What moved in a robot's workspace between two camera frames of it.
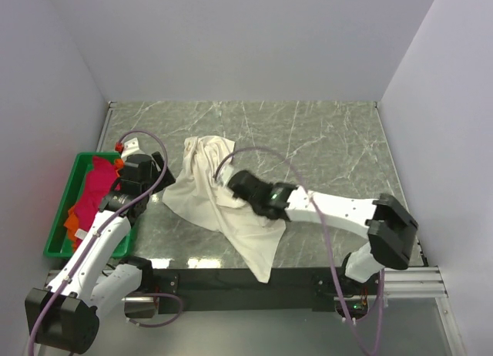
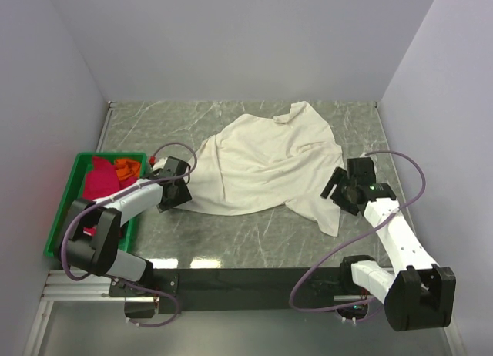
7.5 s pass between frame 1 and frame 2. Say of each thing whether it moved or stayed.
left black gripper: moved
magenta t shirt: stayed
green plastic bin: stayed
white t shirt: moved
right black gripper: moved
